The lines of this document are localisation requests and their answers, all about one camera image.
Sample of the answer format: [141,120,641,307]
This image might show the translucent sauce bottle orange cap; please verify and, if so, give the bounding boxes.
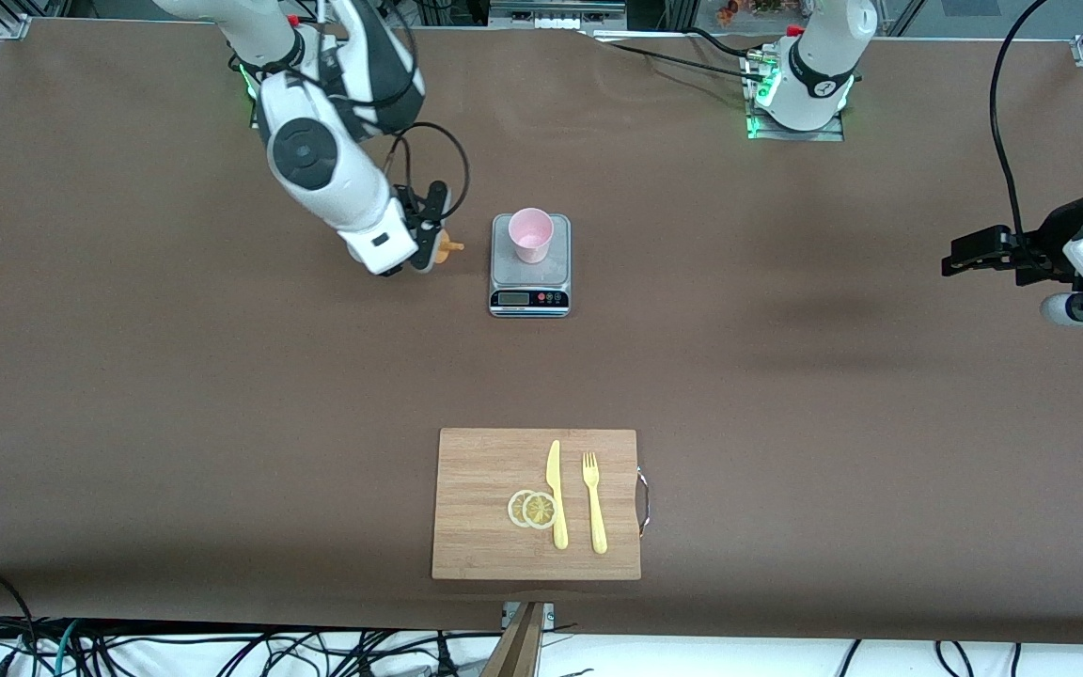
[405,228,466,276]

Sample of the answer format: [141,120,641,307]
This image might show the pink plastic cup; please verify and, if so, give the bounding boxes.
[509,208,556,265]

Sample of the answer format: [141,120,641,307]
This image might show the silver digital kitchen scale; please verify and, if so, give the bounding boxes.
[489,213,572,319]

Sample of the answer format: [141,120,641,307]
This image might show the wooden cutting board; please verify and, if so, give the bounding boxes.
[432,428,642,581]

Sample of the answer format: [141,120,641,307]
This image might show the yellow plastic knife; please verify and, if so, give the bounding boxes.
[546,439,570,551]

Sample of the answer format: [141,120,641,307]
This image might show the grey power strip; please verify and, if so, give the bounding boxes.
[488,0,629,31]

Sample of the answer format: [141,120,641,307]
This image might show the brown table cover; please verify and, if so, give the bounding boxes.
[0,17,1083,646]

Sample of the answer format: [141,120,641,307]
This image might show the yellow plastic fork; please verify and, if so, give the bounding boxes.
[582,451,609,555]

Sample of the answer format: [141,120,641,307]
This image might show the small orange red items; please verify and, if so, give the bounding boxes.
[715,0,792,24]

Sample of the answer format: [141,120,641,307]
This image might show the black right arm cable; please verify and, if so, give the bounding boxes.
[386,122,470,227]

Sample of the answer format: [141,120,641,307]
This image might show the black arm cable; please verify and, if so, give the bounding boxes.
[386,122,470,227]
[990,0,1050,274]

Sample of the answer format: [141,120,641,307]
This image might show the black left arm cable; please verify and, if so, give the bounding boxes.
[990,0,1050,274]

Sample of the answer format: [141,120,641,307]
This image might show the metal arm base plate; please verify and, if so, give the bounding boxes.
[746,47,845,142]
[250,42,355,131]

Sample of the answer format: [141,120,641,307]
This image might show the black cable on table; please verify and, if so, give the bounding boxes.
[589,26,777,82]

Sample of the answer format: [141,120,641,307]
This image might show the wooden post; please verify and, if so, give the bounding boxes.
[480,602,547,677]

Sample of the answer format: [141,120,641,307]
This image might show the teal floor cable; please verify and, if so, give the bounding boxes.
[51,621,82,677]

